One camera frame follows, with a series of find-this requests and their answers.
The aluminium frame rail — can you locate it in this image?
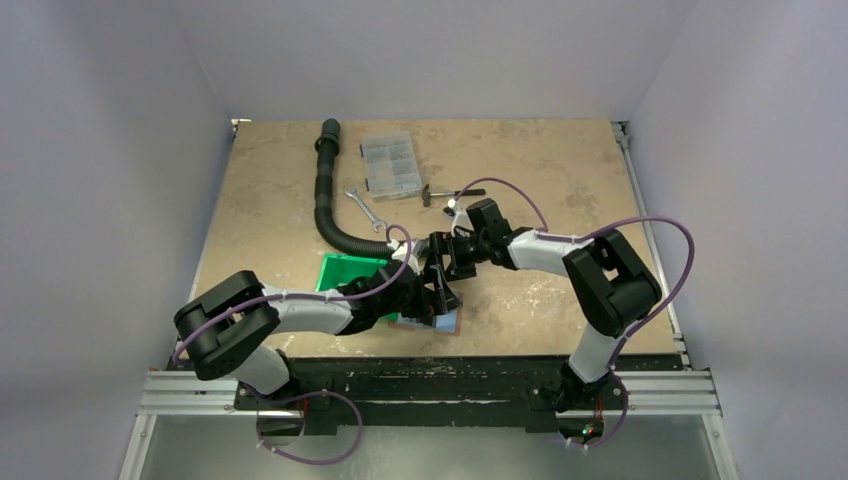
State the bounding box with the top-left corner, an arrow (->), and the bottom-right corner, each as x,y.
120,371 -> 738,479

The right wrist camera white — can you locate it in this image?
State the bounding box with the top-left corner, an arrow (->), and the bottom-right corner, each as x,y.
443,199 -> 474,236

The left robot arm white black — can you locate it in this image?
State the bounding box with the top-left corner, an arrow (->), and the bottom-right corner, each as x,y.
174,260 -> 461,409

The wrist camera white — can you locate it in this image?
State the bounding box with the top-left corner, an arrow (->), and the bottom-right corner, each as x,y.
391,240 -> 428,272
443,199 -> 474,236

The clear plastic screw organizer box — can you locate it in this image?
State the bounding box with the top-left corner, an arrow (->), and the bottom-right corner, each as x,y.
360,130 -> 423,201

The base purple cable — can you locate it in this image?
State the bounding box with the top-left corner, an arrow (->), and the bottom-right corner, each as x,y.
255,389 -> 365,466
563,377 -> 634,452

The black corrugated hose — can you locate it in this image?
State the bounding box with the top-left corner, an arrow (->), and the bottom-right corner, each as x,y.
312,118 -> 425,261

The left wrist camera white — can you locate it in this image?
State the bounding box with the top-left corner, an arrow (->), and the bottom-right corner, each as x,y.
391,240 -> 428,272

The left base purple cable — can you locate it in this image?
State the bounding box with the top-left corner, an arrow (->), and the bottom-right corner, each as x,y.
255,389 -> 365,466

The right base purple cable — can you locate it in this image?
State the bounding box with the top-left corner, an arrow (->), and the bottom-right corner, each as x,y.
563,377 -> 634,452

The green plastic bin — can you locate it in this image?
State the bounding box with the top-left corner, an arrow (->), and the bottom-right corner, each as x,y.
315,253 -> 387,292

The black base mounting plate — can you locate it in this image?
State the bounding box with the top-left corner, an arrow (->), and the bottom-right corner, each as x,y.
234,355 -> 628,436

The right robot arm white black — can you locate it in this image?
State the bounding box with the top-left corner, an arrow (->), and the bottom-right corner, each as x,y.
428,198 -> 662,407

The silver open-end wrench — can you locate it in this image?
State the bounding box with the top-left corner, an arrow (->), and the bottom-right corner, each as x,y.
344,186 -> 387,233

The small black-handled hammer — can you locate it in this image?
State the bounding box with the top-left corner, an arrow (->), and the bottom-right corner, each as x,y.
420,184 -> 487,207

